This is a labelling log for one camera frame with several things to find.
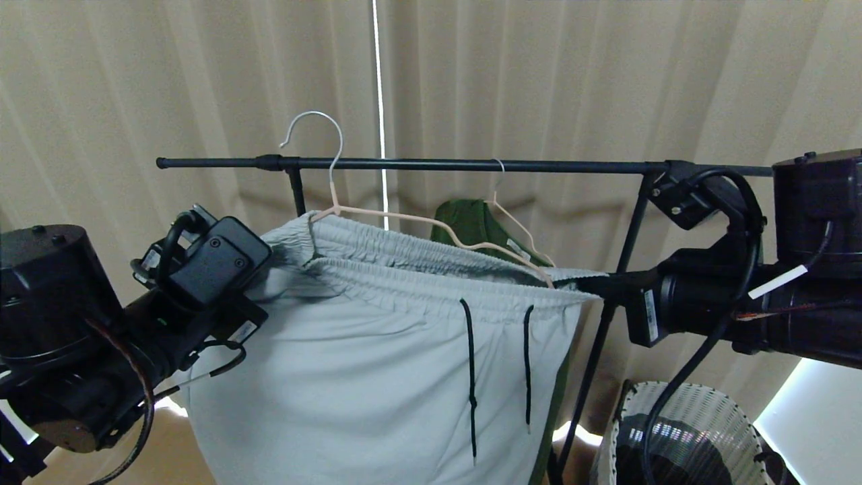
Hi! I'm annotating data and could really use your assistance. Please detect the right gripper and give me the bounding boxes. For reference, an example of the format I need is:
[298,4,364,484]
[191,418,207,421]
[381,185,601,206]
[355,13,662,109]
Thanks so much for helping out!
[626,249,755,348]

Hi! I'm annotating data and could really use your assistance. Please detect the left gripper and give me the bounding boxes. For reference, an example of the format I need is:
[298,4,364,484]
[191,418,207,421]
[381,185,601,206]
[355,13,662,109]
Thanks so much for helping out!
[20,293,269,452]

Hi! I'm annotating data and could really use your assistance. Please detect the pale grey garment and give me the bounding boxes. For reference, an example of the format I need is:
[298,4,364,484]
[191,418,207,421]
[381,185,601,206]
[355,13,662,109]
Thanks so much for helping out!
[178,212,607,485]

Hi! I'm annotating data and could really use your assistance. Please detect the green printed shirt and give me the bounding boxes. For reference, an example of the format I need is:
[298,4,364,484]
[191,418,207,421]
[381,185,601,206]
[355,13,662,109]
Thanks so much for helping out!
[430,199,574,485]

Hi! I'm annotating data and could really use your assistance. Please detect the white laundry basket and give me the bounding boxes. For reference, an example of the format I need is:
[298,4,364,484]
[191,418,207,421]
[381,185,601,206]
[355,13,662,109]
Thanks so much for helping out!
[591,381,785,485]

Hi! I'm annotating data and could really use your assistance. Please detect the black clothes rack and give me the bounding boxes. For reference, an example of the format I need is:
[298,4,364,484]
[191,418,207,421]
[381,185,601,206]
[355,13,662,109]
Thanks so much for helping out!
[156,154,775,485]

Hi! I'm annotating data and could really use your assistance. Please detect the beige curtain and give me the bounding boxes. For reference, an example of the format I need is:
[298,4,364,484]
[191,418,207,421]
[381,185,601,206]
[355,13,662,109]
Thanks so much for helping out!
[0,0,862,439]

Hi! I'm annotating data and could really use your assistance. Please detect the black cable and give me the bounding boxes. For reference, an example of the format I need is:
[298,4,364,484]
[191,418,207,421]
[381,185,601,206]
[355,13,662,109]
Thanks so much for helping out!
[640,168,767,485]
[154,210,203,284]

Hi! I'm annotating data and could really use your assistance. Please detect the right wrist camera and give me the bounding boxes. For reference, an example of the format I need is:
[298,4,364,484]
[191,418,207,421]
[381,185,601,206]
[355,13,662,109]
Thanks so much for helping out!
[649,160,766,233]

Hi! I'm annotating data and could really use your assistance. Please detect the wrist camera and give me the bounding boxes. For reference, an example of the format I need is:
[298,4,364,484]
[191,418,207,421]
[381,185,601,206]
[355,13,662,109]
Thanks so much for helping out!
[649,160,766,233]
[131,205,273,312]

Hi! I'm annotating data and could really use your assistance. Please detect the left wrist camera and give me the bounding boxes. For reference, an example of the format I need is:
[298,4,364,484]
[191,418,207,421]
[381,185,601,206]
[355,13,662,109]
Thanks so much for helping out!
[131,205,273,312]

